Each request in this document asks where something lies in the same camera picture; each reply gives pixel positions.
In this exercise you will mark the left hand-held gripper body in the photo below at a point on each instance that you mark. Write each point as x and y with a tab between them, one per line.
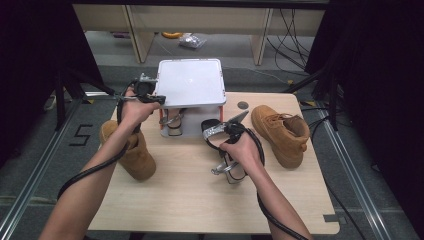
145	88

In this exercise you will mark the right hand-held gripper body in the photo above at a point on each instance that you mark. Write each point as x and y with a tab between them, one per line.
236	131

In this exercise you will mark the white two-tier shoe rack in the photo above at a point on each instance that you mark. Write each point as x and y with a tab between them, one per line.
190	83

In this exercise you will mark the tan suede boot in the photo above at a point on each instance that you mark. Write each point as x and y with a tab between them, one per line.
276	140
143	163

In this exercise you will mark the person's right hand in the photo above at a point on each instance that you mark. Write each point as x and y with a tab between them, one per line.
245	151

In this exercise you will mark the person's left hand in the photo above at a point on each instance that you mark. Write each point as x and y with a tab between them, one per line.
133	111

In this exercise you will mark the round dark table grommet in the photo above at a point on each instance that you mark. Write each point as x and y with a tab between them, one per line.
243	105

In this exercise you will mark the yellow floor tape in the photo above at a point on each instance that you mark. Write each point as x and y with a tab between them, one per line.
310	103
88	100

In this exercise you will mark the dark purple object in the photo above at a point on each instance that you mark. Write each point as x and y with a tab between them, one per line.
120	34

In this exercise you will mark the yellow object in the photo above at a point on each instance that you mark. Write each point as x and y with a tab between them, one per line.
171	34

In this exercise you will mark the clear plastic bag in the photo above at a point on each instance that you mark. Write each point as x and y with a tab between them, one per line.
191	40

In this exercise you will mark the black floor tape marks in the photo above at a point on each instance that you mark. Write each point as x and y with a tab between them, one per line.
81	135

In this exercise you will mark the beige desk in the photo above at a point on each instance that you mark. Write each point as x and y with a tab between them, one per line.
206	20

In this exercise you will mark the dark curtain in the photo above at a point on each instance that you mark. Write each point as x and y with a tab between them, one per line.
26	66
383	83

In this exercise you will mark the aluminium floor rail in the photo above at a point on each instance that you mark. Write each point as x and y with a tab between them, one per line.
352	173
36	173

